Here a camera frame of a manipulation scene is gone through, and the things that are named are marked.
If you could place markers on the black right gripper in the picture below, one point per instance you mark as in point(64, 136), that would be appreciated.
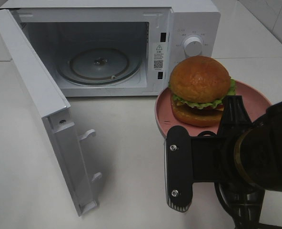
point(232, 156)

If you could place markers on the pink round plate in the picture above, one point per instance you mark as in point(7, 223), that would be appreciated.
point(255, 104)

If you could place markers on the burger with lettuce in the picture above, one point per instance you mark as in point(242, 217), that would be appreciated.
point(198, 86)

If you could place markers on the white microwave door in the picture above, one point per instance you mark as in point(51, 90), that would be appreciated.
point(54, 111)

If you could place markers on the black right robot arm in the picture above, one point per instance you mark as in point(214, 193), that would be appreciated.
point(268, 131)

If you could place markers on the upper white control knob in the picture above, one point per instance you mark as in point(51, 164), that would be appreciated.
point(192, 46)

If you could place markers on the white warning label sticker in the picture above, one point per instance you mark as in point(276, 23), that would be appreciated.
point(158, 55)

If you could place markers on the glass microwave turntable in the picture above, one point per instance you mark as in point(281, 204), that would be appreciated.
point(99, 66)

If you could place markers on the white microwave oven body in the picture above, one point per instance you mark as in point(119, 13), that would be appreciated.
point(56, 28)

